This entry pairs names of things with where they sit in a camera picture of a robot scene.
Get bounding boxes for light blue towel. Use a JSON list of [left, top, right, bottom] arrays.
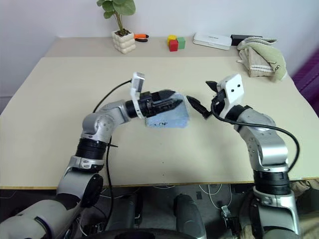
[[144, 89, 190, 129]]

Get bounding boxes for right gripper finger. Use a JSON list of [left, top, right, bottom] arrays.
[[205, 80, 219, 93], [186, 96, 212, 120]]

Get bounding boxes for black rounded leg cover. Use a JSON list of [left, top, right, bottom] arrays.
[[173, 194, 207, 239]]

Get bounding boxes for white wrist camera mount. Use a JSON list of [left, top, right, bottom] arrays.
[[216, 74, 244, 118], [129, 71, 147, 119]]

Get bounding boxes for dark grey rounded leg cover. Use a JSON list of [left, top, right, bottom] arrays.
[[107, 193, 144, 226]]

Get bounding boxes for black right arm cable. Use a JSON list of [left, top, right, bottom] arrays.
[[210, 99, 300, 172]]

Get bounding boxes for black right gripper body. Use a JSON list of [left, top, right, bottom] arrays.
[[210, 91, 229, 118]]

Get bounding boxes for orange handled pliers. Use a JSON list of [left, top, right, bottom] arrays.
[[134, 32, 150, 43]]

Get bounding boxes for white bubbled plant pot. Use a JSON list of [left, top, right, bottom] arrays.
[[111, 29, 136, 54]]

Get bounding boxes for black curved base rim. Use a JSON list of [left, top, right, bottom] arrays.
[[82, 228, 200, 239]]

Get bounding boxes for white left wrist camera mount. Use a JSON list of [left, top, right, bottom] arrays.
[[129, 71, 147, 119]]

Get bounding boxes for white floor cable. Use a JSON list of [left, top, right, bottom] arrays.
[[199, 184, 232, 210]]

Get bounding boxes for flat white box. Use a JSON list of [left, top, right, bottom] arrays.
[[192, 32, 232, 51]]

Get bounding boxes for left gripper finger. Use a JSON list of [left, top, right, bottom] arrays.
[[159, 89, 176, 102], [159, 99, 184, 114]]

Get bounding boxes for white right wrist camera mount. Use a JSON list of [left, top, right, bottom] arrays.
[[216, 74, 244, 118]]

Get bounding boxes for small metal clamp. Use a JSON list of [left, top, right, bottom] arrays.
[[220, 205, 231, 220]]

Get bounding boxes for long dark box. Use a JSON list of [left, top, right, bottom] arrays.
[[230, 34, 264, 47]]

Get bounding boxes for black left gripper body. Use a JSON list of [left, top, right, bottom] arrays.
[[138, 91, 162, 118]]

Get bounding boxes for green leafy plant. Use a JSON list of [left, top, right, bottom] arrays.
[[96, 0, 137, 32]]

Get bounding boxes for green and beige towels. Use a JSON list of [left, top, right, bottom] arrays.
[[236, 36, 287, 82]]

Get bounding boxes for person's purple garment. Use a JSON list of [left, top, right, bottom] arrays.
[[291, 53, 319, 108]]

